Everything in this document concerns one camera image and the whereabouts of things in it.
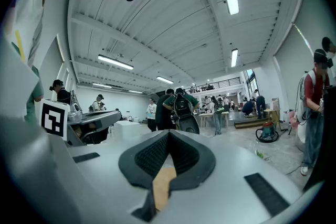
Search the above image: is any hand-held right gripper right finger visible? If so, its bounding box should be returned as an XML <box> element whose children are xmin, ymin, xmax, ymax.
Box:
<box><xmin>167</xmin><ymin>129</ymin><xmax>216</xmax><ymax>190</ymax></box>

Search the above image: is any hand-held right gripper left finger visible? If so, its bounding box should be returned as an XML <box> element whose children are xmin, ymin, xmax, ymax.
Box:
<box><xmin>118</xmin><ymin>129</ymin><xmax>171</xmax><ymax>190</ymax></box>

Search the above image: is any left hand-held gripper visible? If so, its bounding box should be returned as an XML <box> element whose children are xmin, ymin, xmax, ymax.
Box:
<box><xmin>39</xmin><ymin>98</ymin><xmax>123</xmax><ymax>147</ymax></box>

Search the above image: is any white foam box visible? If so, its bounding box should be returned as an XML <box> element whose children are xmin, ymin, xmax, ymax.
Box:
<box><xmin>113</xmin><ymin>120</ymin><xmax>141</xmax><ymax>141</ymax></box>

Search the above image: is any light wooden work table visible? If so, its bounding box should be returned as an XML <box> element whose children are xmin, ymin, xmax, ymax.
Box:
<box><xmin>197</xmin><ymin>112</ymin><xmax>229</xmax><ymax>130</ymax></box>

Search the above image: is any low wooden platform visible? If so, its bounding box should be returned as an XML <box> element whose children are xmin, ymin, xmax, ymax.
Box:
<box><xmin>234</xmin><ymin>116</ymin><xmax>271</xmax><ymax>130</ymax></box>

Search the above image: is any teal canister vacuum cleaner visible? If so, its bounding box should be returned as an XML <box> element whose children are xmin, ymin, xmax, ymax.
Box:
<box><xmin>255</xmin><ymin>121</ymin><xmax>280</xmax><ymax>143</ymax></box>

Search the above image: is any black balcony railing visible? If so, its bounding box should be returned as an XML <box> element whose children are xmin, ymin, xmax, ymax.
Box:
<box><xmin>185</xmin><ymin>77</ymin><xmax>242</xmax><ymax>94</ymax></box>

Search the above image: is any person's white shirt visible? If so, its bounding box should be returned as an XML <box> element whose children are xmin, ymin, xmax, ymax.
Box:
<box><xmin>0</xmin><ymin>0</ymin><xmax>72</xmax><ymax>119</ymax></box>

